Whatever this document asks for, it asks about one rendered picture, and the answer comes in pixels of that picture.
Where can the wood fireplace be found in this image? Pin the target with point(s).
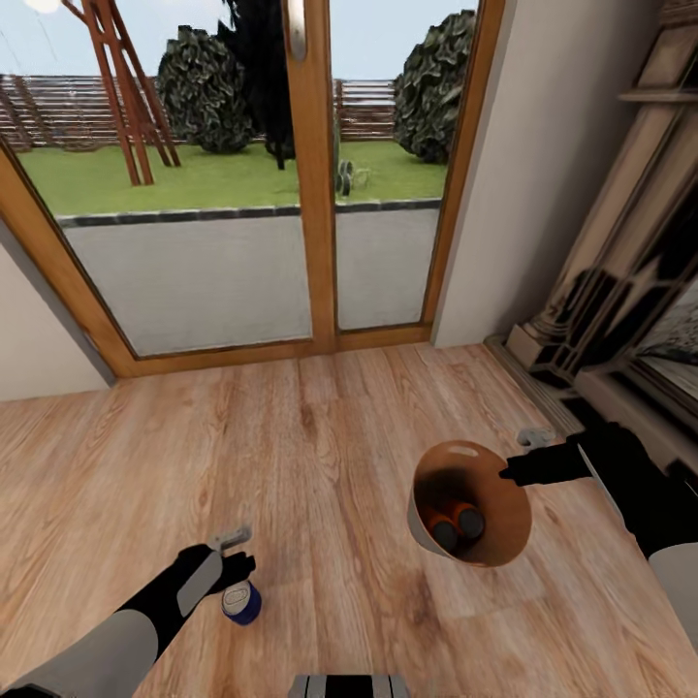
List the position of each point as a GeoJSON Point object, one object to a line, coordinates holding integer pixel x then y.
{"type": "Point", "coordinates": [617, 338]}

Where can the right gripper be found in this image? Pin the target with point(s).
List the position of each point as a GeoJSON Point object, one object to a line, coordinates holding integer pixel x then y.
{"type": "Point", "coordinates": [536, 467]}

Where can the door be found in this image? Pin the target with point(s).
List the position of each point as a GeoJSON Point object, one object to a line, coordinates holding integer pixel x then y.
{"type": "Point", "coordinates": [222, 182]}

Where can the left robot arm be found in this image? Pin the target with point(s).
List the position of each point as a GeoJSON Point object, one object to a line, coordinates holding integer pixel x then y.
{"type": "Point", "coordinates": [112, 659]}

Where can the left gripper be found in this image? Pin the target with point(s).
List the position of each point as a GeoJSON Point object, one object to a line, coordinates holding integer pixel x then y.
{"type": "Point", "coordinates": [237, 569]}

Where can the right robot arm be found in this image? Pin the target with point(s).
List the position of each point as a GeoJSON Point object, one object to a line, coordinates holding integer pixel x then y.
{"type": "Point", "coordinates": [662, 511]}

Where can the trash can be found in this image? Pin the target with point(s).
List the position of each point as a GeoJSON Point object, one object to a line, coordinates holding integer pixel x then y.
{"type": "Point", "coordinates": [504, 506]}

